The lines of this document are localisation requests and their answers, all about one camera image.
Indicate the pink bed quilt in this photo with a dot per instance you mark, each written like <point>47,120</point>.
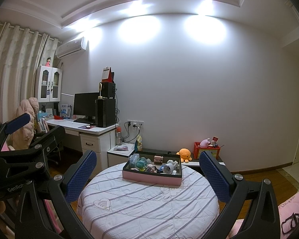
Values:
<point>288,212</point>

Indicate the orange octopus plush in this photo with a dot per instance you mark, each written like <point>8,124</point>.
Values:
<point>185,155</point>

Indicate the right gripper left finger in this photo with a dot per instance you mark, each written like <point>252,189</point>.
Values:
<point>33,220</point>

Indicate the black computer tower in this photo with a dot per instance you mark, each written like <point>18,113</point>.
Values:
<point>105,112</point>

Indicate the clear plastic swab box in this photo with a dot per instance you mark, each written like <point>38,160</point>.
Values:
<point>134,158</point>

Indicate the black computer monitor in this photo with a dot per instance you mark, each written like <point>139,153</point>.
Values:
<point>84,107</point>

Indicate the black speaker box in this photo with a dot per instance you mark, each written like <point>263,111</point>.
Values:
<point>107,90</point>

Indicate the pink plush toy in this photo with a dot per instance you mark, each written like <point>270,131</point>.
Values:
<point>205,143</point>

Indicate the pink and black tray box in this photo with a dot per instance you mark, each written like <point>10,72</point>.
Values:
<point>139,175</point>

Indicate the red cap water bottle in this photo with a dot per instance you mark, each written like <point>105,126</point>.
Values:
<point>118,136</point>

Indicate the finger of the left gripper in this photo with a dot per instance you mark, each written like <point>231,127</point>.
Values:
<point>10,127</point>
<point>47,139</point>

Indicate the wall power strip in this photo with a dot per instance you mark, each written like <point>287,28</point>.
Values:
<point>135,123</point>

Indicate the snack bag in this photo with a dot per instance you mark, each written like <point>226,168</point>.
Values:
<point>139,143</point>

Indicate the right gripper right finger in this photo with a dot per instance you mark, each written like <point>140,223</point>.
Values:
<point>262,219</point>

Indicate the rose gold cylinder jar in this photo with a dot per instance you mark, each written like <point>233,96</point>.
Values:
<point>158,159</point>

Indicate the beige curtain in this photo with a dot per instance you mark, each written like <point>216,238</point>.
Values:
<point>22,51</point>

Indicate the small pink doll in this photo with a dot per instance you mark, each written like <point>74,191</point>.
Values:
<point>48,62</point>

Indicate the white air conditioner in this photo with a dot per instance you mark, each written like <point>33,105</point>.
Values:
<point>71,47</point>

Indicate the teal capsule ball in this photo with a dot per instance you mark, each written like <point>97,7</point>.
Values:
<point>141,164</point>

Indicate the white computer desk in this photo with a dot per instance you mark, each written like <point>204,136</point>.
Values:
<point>97,139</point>

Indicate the white wall cabinet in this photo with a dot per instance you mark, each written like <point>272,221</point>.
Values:
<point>48,84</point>

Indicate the pink pig doll figurine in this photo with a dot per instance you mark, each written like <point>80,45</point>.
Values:
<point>151,168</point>

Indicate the red storage crate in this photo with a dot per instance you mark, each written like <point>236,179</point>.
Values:
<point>198,150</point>

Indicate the red desk calendar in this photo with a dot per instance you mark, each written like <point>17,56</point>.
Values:
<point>107,75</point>

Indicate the blue highlighter marker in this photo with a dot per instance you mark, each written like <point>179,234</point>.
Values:
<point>161,169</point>

